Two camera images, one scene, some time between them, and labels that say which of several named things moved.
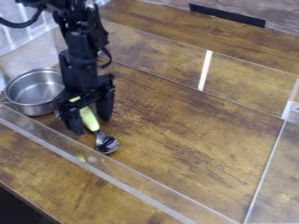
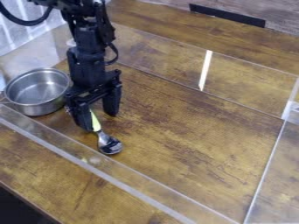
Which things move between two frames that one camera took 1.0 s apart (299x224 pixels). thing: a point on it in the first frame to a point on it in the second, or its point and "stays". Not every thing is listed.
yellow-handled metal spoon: x=106 y=144 stays
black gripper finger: x=105 y=106 to x=111 y=101
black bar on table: x=231 y=16 stays
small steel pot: x=33 y=91 stays
